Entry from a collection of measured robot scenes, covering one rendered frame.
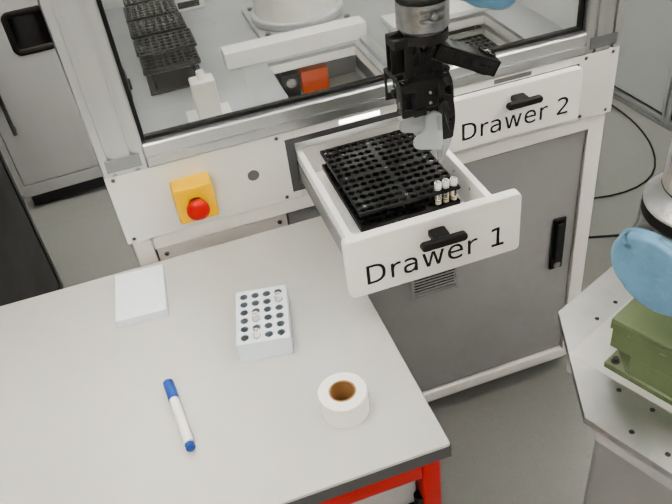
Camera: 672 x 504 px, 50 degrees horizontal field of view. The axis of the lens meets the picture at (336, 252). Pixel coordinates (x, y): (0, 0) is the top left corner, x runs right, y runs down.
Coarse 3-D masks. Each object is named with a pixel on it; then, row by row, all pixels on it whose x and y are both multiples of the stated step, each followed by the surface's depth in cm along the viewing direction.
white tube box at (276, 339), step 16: (272, 288) 119; (240, 304) 117; (256, 304) 117; (272, 304) 116; (288, 304) 119; (240, 320) 114; (272, 320) 113; (288, 320) 112; (240, 336) 111; (272, 336) 110; (288, 336) 109; (240, 352) 110; (256, 352) 111; (272, 352) 111; (288, 352) 111
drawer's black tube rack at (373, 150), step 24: (360, 144) 132; (384, 144) 131; (408, 144) 130; (336, 168) 126; (360, 168) 125; (384, 168) 124; (408, 168) 124; (432, 168) 123; (360, 192) 125; (384, 192) 119; (408, 192) 118; (432, 192) 123; (384, 216) 118; (408, 216) 118
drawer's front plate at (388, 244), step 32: (512, 192) 110; (416, 224) 107; (448, 224) 109; (480, 224) 111; (512, 224) 113; (352, 256) 106; (384, 256) 108; (416, 256) 110; (448, 256) 112; (480, 256) 115; (352, 288) 110; (384, 288) 112
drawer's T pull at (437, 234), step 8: (432, 232) 107; (440, 232) 107; (448, 232) 107; (456, 232) 106; (464, 232) 106; (432, 240) 105; (440, 240) 105; (448, 240) 106; (456, 240) 106; (464, 240) 107; (424, 248) 105; (432, 248) 105
